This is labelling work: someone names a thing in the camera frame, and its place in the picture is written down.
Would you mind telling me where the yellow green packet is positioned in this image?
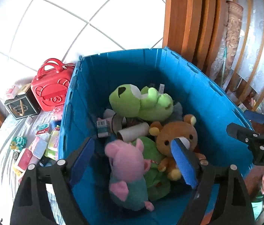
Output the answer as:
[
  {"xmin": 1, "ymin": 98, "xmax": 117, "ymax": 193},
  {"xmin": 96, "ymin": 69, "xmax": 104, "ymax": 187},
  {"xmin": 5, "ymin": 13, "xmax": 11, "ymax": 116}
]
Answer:
[{"xmin": 44, "ymin": 127, "xmax": 61, "ymax": 160}]

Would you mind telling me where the pink pig plush teal outfit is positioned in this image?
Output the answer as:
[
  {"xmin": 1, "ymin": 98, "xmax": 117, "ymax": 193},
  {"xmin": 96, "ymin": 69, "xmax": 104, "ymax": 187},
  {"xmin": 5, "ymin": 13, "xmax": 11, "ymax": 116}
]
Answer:
[{"xmin": 105, "ymin": 139, "xmax": 154, "ymax": 211}]

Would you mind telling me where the teal yellow soft toy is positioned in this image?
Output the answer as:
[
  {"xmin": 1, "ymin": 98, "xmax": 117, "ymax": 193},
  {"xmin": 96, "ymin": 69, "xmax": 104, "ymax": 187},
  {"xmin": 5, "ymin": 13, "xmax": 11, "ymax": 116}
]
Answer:
[{"xmin": 10, "ymin": 136, "xmax": 28, "ymax": 150}]

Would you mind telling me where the blue plastic crate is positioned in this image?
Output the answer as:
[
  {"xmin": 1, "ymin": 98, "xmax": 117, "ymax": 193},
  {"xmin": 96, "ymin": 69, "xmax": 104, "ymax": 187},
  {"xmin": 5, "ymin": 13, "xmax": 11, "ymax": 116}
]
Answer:
[{"xmin": 57, "ymin": 47, "xmax": 255, "ymax": 225}]

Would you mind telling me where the white green wipes packet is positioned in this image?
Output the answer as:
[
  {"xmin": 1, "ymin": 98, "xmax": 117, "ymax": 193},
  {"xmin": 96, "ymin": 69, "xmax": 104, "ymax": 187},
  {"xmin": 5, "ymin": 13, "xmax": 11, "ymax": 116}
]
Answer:
[{"xmin": 36, "ymin": 123, "xmax": 53, "ymax": 135}]

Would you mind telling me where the brown bear plush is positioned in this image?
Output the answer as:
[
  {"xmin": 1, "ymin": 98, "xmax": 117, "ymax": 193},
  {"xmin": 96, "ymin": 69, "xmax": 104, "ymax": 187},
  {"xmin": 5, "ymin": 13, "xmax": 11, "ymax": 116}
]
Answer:
[{"xmin": 149, "ymin": 114, "xmax": 206, "ymax": 181}]

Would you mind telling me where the brown patterned curtain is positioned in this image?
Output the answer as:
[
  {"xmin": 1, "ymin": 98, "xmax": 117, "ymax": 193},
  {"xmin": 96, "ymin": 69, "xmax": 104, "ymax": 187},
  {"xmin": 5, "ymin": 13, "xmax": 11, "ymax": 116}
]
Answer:
[{"xmin": 210, "ymin": 1, "xmax": 244, "ymax": 85}]

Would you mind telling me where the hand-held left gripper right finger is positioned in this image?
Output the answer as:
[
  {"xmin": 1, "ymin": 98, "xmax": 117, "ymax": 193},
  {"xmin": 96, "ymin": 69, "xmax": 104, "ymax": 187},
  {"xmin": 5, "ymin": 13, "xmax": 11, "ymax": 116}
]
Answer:
[{"xmin": 170, "ymin": 138, "xmax": 256, "ymax": 225}]

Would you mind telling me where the pink tissue packet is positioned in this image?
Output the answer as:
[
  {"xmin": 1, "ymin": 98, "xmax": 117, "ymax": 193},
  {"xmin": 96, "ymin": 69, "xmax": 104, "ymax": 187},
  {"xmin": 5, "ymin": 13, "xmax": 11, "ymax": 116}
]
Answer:
[
  {"xmin": 6, "ymin": 85, "xmax": 20, "ymax": 99},
  {"xmin": 52, "ymin": 105, "xmax": 64, "ymax": 120}
]

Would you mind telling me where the flat beige box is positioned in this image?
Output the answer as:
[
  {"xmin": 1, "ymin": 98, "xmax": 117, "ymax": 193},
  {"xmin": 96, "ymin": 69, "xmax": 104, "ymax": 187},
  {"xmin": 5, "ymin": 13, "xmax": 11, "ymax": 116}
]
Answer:
[{"xmin": 17, "ymin": 84, "xmax": 32, "ymax": 95}]

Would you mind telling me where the bright green plush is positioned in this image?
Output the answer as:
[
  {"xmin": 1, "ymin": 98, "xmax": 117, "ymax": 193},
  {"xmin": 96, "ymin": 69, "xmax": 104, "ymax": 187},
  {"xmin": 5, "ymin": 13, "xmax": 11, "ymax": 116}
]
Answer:
[{"xmin": 132, "ymin": 136, "xmax": 171, "ymax": 201}]

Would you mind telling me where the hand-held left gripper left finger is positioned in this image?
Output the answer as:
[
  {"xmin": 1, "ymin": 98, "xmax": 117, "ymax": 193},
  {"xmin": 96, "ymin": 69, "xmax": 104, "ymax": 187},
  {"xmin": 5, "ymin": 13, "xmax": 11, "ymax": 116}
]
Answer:
[{"xmin": 10, "ymin": 136, "xmax": 96, "ymax": 225}]

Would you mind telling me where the white lint roller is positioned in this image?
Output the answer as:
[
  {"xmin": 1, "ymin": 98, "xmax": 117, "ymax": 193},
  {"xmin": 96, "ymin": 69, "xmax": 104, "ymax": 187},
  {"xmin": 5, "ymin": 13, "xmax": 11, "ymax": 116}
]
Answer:
[{"xmin": 117, "ymin": 123, "xmax": 149, "ymax": 142}]

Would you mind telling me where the green frog plush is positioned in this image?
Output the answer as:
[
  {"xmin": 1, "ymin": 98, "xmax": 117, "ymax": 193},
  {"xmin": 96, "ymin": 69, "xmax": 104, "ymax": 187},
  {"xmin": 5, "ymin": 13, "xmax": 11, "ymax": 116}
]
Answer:
[{"xmin": 109, "ymin": 84, "xmax": 174, "ymax": 122}]

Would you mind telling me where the red hard-shell suitcase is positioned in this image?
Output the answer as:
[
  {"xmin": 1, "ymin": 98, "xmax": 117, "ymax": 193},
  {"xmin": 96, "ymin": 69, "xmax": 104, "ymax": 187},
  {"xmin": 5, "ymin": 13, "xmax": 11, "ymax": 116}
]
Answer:
[{"xmin": 31, "ymin": 58, "xmax": 76, "ymax": 112}]

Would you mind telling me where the silver patterned curtain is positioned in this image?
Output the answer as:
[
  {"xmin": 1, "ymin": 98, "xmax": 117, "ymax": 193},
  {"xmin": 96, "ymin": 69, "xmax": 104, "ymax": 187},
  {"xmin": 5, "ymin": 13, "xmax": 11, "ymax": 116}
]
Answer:
[{"xmin": 230, "ymin": 0, "xmax": 264, "ymax": 113}]

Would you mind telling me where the large pink tissue pack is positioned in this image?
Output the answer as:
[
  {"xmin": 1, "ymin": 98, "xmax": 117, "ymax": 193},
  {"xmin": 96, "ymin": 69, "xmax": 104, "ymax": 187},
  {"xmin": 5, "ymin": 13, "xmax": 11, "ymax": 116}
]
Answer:
[{"xmin": 14, "ymin": 148, "xmax": 33, "ymax": 171}]

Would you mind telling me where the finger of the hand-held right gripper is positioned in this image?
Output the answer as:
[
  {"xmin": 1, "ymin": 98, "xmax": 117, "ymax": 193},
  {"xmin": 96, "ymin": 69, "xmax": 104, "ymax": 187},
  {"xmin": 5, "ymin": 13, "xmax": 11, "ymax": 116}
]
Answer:
[
  {"xmin": 244, "ymin": 110, "xmax": 264, "ymax": 133},
  {"xmin": 226, "ymin": 122, "xmax": 260, "ymax": 146}
]

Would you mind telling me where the black gift box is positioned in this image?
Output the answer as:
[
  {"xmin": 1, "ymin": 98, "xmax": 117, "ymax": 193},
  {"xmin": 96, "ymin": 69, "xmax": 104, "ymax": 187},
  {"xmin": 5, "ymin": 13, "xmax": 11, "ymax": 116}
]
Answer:
[{"xmin": 4, "ymin": 91, "xmax": 41, "ymax": 120}]

